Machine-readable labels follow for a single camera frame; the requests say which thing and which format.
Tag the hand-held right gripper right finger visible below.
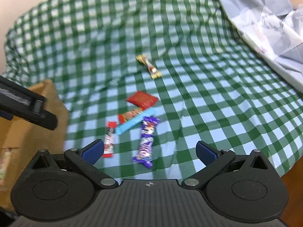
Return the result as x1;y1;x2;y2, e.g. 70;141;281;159
181;141;278;190

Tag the purple snack bar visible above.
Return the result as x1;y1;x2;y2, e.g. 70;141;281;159
132;116;160;169

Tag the orange snack bar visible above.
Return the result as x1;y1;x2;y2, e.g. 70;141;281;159
118;107;145;124

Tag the light blue snack bar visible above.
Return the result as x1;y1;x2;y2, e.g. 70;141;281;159
115;107;157;135

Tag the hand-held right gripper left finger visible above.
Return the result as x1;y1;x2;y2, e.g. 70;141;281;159
22;139;119;190

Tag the red square snack packet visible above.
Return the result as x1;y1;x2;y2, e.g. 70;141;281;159
126;90;159;110

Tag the green checked bed cover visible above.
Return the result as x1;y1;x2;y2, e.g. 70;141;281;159
3;0;303;180

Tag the yellow snack packet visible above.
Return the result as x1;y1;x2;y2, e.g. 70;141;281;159
136;55;162;79

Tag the red-white snack bar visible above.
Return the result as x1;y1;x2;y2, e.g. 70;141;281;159
102;121;117;158

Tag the cardboard box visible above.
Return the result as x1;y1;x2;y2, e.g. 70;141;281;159
0;79;70;212

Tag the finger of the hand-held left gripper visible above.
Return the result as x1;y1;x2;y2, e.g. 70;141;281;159
14;111;58;131

